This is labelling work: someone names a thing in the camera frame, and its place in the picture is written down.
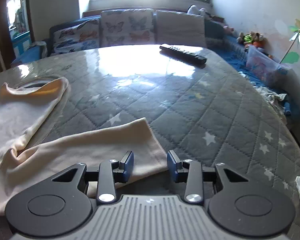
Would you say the plain beige cushion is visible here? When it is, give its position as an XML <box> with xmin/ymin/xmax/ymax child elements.
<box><xmin>155</xmin><ymin>10</ymin><xmax>206</xmax><ymax>47</ymax></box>

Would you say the grey quilted star tablecloth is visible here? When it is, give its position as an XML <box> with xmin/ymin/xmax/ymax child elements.
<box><xmin>0</xmin><ymin>45</ymin><xmax>300</xmax><ymax>239</ymax></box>

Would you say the middle butterfly cushion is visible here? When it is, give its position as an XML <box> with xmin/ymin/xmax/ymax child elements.
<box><xmin>101</xmin><ymin>8</ymin><xmax>155</xmax><ymax>47</ymax></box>

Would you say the dark blue sofa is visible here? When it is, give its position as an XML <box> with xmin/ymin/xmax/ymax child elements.
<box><xmin>11</xmin><ymin>16</ymin><xmax>300</xmax><ymax>122</ymax></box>

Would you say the black remote control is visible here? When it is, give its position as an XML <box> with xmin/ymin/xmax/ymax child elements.
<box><xmin>159</xmin><ymin>44</ymin><xmax>207</xmax><ymax>66</ymax></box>

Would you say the left butterfly cushion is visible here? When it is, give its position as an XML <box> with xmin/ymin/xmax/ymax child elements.
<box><xmin>51</xmin><ymin>18</ymin><xmax>100</xmax><ymax>55</ymax></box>

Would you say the grey blanket on sofa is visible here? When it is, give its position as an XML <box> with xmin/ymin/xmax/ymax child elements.
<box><xmin>29</xmin><ymin>41</ymin><xmax>48</xmax><ymax>58</ymax></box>

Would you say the white plush toy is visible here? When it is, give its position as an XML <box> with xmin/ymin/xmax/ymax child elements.
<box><xmin>187</xmin><ymin>5</ymin><xmax>206</xmax><ymax>16</ymax></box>

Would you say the clear plastic storage box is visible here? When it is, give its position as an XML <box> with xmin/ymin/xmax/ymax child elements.
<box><xmin>246</xmin><ymin>46</ymin><xmax>290</xmax><ymax>88</ymax></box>

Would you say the butterfly cushion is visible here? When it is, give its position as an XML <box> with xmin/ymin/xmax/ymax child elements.
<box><xmin>51</xmin><ymin>18</ymin><xmax>100</xmax><ymax>55</ymax></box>
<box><xmin>101</xmin><ymin>8</ymin><xmax>155</xmax><ymax>47</ymax></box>

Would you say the cream long-sleeve shirt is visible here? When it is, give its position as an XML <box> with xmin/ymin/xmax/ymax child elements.
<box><xmin>0</xmin><ymin>77</ymin><xmax>167</xmax><ymax>216</ymax></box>

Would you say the round black induction cooktop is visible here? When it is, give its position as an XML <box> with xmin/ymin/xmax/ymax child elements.
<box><xmin>17</xmin><ymin>79</ymin><xmax>53</xmax><ymax>88</ymax></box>

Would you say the plush toy pile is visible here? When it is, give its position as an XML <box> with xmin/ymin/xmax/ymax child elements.
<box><xmin>237</xmin><ymin>31</ymin><xmax>264</xmax><ymax>48</ymax></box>

